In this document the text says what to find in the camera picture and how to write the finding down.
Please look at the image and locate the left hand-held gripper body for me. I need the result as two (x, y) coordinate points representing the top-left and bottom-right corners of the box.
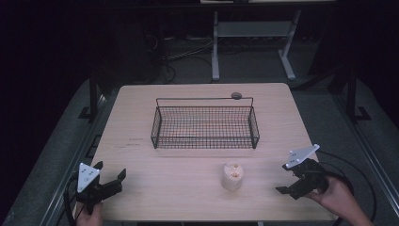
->
(75, 162), (123, 216)

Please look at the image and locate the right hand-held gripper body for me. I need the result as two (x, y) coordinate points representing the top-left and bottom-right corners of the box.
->
(284, 143), (329, 201)

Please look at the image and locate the black wire basket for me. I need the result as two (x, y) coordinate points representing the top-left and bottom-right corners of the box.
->
(150, 96), (261, 151)

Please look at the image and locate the person's left hand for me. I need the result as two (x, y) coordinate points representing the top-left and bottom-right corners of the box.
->
(74, 202), (105, 226)

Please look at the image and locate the person's right hand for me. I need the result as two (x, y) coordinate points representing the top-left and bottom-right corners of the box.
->
(305, 175), (355, 216)

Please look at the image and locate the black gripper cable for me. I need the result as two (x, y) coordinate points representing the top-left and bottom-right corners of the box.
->
(63, 175), (80, 226)
(314, 150), (377, 226)

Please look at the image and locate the aluminium frame rail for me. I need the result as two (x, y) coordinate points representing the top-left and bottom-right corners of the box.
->
(332, 93), (399, 218)
(39, 93), (109, 226)

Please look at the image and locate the black metal stand post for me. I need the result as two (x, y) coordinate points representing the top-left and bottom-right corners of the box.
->
(78, 70), (99, 121)
(345, 67), (373, 123)

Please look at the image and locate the bundle of floor cables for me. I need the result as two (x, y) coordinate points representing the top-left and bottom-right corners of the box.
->
(147, 34), (215, 85)

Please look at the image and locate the grey metal desk frame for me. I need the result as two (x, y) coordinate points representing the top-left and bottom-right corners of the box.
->
(211, 8), (303, 82)

